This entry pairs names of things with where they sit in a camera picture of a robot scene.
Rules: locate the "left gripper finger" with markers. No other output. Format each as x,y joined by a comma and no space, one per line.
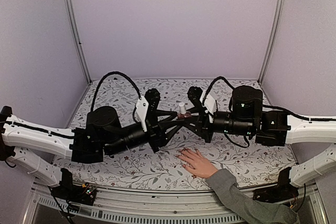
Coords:
168,129
170,115

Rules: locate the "left aluminium frame post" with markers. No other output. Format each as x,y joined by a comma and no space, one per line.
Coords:
76,37

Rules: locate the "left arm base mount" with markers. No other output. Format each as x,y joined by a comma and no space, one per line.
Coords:
82,194

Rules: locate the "aluminium frame post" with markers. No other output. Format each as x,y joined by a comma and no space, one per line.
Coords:
271,40
76,37

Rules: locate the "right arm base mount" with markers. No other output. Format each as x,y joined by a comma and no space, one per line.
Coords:
283,190

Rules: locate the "grey sleeved forearm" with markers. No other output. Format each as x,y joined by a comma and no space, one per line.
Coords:
223,183

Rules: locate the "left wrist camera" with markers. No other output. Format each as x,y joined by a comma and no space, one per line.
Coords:
146,108

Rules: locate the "white nail polish cap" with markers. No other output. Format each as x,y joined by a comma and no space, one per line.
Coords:
182,107

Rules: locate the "right aluminium frame post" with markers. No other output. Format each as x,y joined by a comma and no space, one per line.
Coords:
271,40

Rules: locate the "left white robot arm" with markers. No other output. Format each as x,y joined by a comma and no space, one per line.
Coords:
56,141

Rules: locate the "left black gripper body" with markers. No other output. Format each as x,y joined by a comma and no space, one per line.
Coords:
121,144

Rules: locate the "floral patterned table mat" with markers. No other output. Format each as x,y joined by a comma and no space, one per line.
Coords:
141,168

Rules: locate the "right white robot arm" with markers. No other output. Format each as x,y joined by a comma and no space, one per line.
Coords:
304,129

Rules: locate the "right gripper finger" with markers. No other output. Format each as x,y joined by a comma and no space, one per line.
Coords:
197,111
193,126

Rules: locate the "glitter nail polish bottle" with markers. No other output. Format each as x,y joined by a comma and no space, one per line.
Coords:
185,115

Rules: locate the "slotted metal front rail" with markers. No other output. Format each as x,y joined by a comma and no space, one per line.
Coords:
121,205

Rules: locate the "person's bare hand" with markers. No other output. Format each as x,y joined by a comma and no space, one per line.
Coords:
196,164

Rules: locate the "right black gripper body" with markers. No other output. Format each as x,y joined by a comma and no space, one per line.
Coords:
240,128

